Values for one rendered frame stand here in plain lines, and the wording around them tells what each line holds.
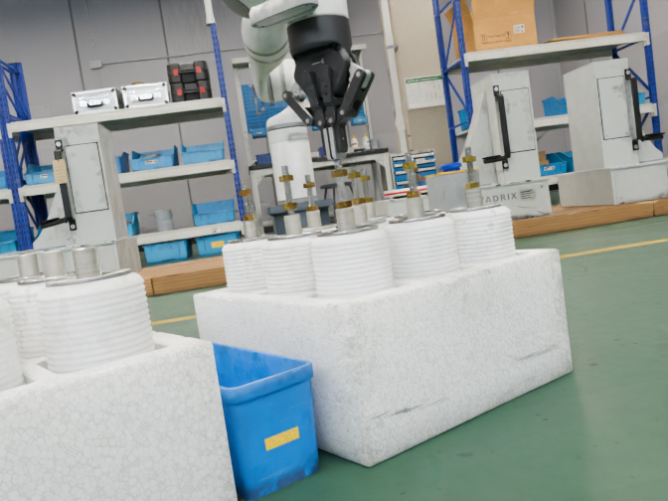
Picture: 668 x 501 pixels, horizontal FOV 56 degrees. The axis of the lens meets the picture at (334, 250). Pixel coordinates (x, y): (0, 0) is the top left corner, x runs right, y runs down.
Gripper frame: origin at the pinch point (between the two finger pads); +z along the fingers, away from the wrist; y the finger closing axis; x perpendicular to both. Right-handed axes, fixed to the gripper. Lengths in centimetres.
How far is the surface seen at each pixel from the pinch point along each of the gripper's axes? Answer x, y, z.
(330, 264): 4.7, -0.4, 14.0
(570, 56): -615, 142, -106
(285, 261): 1.1, 9.7, 13.7
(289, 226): -2.3, 11.1, 9.2
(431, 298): -2.8, -8.8, 19.8
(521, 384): -16.4, -12.7, 34.3
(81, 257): 30.3, 8.1, 8.7
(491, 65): -556, 201, -106
